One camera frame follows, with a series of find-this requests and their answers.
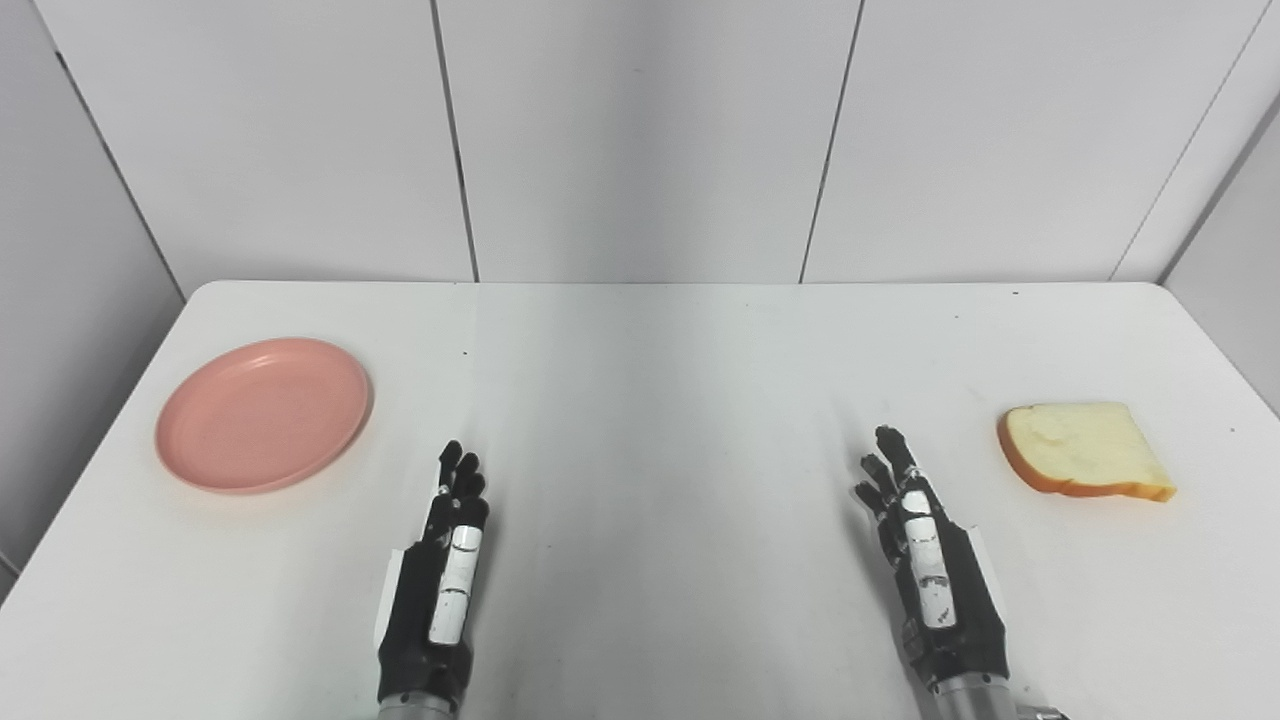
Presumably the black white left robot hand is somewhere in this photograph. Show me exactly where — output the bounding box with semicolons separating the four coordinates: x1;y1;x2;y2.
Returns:
375;440;491;702

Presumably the pink round plate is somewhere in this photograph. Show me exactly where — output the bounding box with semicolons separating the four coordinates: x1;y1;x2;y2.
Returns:
154;337;374;496

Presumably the slice of white bread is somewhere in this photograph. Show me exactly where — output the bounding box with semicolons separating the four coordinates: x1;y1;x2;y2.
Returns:
996;402;1178;503

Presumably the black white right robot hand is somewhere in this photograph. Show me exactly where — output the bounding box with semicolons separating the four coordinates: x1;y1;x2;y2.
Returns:
853;426;1011;692

